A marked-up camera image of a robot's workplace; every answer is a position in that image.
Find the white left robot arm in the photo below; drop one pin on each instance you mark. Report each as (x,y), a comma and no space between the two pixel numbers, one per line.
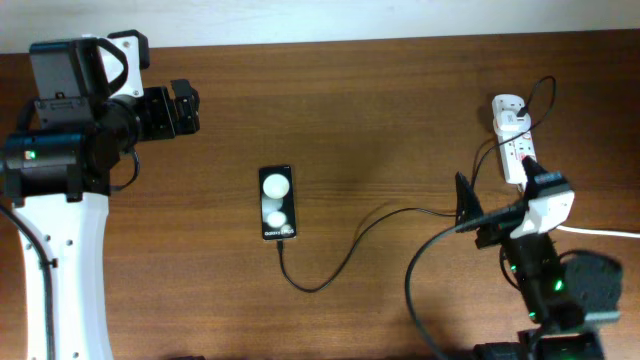
(90,111)

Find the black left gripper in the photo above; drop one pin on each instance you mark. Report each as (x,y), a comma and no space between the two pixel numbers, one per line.
(165,125)

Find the white USB charger plug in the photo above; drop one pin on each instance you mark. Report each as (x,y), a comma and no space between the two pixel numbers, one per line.
(507,123)

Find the white power strip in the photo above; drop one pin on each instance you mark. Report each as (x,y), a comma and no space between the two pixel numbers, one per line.
(513,149)

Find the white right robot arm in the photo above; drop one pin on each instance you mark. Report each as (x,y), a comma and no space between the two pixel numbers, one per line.
(570,295)

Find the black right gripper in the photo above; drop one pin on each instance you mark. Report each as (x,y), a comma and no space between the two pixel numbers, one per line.
(469,206)

